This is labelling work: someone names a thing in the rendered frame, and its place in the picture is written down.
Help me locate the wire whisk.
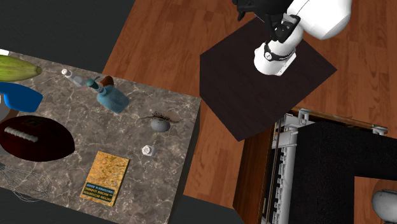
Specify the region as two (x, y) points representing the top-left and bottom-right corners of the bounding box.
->
(0, 162), (53, 203)

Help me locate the dark red football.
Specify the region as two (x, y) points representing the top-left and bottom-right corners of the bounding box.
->
(0, 115), (76, 163)

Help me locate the blue bowl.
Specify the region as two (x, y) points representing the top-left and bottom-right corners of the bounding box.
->
(0, 81), (44, 113)

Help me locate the white round vase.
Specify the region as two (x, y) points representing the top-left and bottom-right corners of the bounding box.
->
(371, 188), (397, 223)

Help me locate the teal glass bottle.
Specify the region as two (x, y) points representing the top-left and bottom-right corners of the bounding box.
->
(85, 77), (130, 115)

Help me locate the yellow book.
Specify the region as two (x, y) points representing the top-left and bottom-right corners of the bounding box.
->
(79, 150), (130, 207)

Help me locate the small clear white-capped bottle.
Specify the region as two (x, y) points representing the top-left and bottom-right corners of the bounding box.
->
(60, 68), (85, 88)

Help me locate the grey pot with dry plant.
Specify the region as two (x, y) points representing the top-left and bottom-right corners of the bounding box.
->
(139, 110), (184, 133)

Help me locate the green zucchini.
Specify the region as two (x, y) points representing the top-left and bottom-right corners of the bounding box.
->
(0, 55), (43, 83)

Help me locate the brown round object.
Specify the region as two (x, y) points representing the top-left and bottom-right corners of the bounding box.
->
(99, 75), (115, 88)

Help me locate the white salt shaker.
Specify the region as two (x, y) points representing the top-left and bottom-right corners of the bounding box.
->
(141, 144), (157, 157)

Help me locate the dark robot stand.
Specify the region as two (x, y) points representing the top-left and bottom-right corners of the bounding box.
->
(199, 17), (338, 142)

